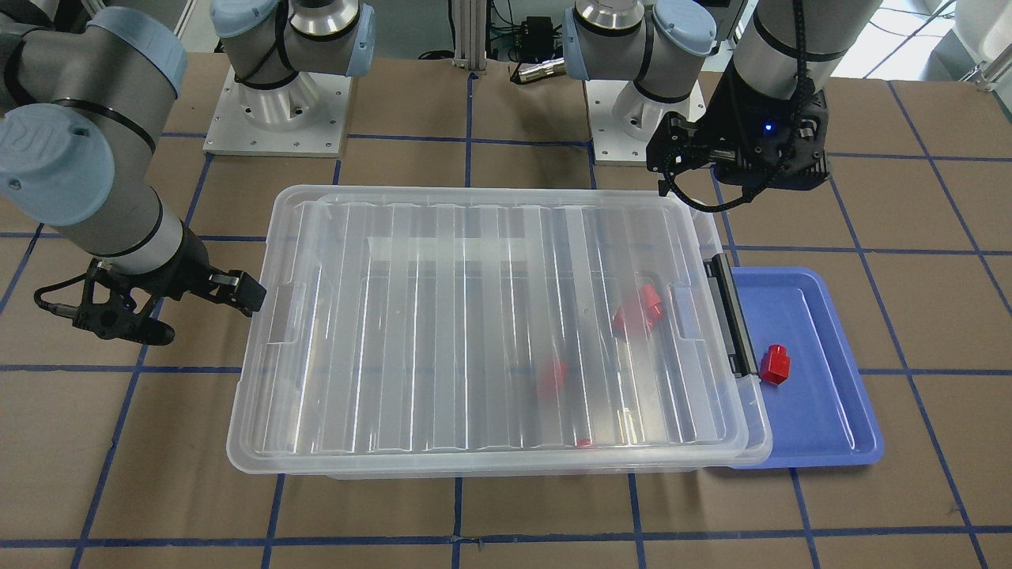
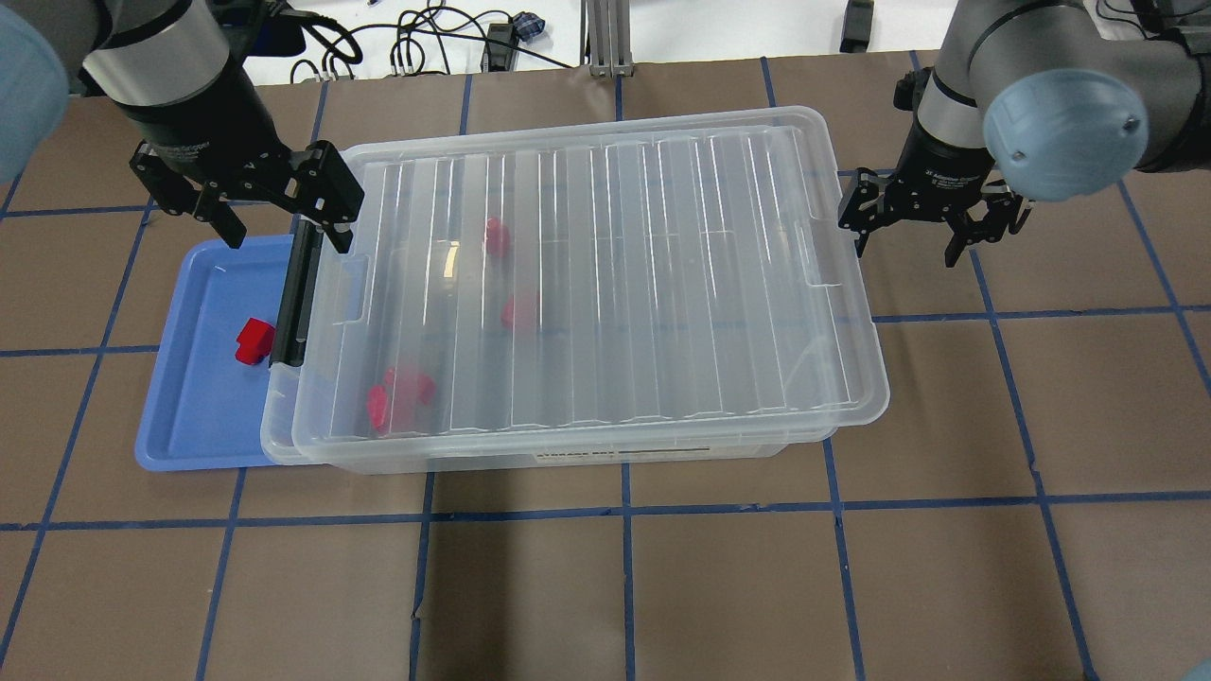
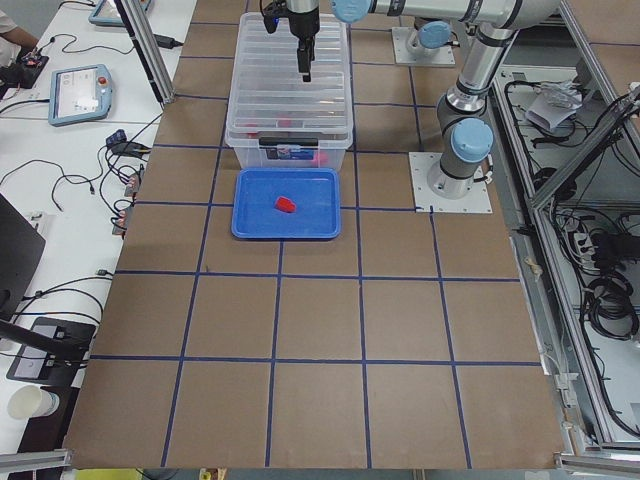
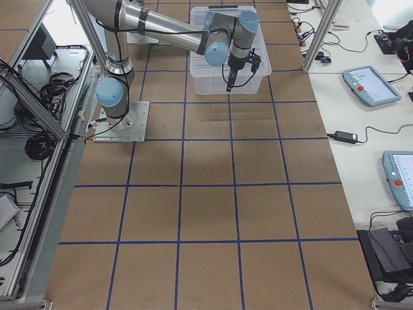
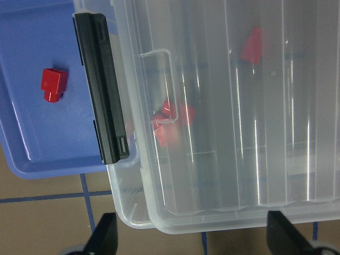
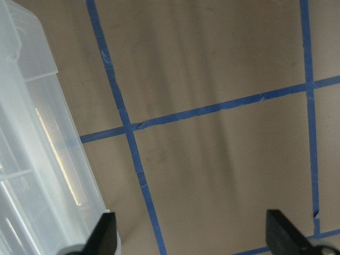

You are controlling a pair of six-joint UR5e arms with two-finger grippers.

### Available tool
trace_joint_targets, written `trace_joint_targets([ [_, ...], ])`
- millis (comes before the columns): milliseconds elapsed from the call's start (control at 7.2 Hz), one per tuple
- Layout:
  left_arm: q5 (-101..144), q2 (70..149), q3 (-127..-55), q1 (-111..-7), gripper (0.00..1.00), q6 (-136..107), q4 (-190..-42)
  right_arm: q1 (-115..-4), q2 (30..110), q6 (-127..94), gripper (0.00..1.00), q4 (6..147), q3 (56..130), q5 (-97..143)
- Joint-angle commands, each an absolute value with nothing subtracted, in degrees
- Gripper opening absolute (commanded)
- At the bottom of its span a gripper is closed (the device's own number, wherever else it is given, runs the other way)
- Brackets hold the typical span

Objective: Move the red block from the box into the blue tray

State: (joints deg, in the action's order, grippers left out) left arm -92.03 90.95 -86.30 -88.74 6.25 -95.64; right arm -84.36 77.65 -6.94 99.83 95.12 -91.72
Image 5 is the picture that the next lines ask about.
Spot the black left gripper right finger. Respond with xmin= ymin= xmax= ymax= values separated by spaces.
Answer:
xmin=267 ymin=211 xmax=314 ymax=254

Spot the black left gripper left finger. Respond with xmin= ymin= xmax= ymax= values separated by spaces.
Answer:
xmin=83 ymin=212 xmax=118 ymax=255

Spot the clear plastic box lid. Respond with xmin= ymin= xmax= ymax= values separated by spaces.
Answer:
xmin=113 ymin=1 xmax=339 ymax=234

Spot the red block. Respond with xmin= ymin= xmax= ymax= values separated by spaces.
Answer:
xmin=40 ymin=69 xmax=68 ymax=103
xmin=240 ymin=27 xmax=262 ymax=65
xmin=151 ymin=99 xmax=196 ymax=148

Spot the blue plastic tray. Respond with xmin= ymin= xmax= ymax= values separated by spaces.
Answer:
xmin=1 ymin=1 xmax=106 ymax=179

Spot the red block in box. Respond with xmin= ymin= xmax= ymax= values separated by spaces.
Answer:
xmin=151 ymin=99 xmax=196 ymax=148

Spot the red block upright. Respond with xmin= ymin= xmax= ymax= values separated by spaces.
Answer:
xmin=240 ymin=27 xmax=262 ymax=65

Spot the clear plastic storage box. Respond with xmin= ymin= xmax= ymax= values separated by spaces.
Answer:
xmin=73 ymin=0 xmax=165 ymax=230

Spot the black box latch handle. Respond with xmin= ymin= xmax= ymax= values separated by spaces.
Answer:
xmin=73 ymin=13 xmax=130 ymax=165

